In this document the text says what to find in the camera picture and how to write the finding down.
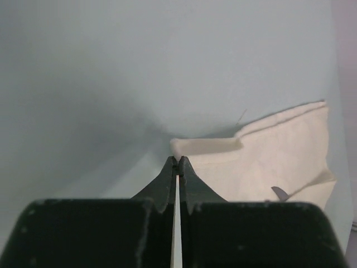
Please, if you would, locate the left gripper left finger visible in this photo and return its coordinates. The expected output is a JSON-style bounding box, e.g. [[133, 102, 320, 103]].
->
[[5, 157, 177, 267]]

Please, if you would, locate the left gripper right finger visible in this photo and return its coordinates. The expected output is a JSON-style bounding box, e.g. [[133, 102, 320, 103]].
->
[[178, 156, 348, 267]]

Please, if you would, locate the white cloth napkin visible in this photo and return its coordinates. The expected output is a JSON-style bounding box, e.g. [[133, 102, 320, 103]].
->
[[170, 101, 336, 212]]

